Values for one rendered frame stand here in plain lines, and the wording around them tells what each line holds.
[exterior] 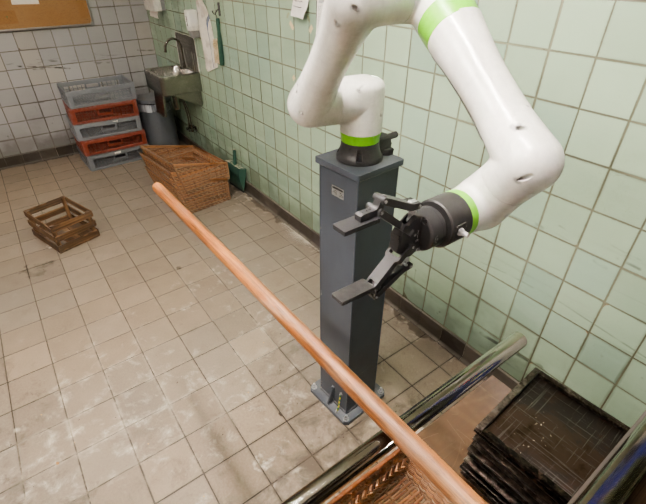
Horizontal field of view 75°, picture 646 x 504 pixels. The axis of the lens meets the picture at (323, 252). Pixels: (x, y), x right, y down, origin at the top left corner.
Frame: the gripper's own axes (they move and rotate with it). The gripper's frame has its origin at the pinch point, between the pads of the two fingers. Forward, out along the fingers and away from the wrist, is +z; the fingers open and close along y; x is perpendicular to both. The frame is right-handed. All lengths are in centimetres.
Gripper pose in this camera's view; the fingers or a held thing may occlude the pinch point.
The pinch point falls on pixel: (343, 264)
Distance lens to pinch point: 67.2
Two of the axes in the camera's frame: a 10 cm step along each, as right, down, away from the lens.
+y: 0.0, 8.2, 5.7
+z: -8.1, 3.4, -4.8
